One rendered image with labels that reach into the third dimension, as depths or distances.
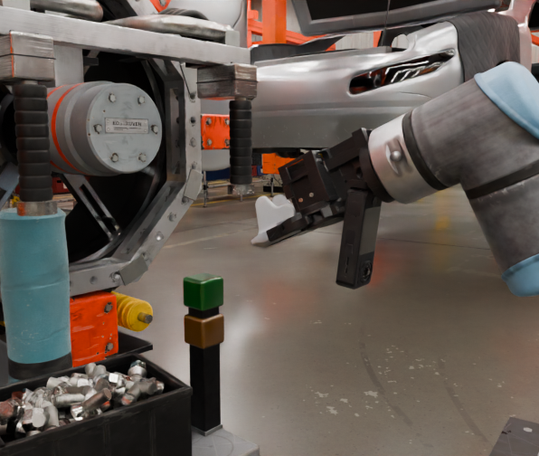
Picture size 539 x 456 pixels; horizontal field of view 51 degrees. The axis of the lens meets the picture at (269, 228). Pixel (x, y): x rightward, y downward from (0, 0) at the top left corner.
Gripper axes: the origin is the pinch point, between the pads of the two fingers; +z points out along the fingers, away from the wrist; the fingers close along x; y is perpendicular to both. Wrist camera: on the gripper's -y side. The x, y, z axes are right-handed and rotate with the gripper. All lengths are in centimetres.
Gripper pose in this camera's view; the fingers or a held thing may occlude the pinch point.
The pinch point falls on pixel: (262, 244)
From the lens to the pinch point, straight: 74.5
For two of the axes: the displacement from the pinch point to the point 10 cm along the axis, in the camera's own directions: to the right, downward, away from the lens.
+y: -3.3, -9.3, 1.2
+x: -5.9, 1.1, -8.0
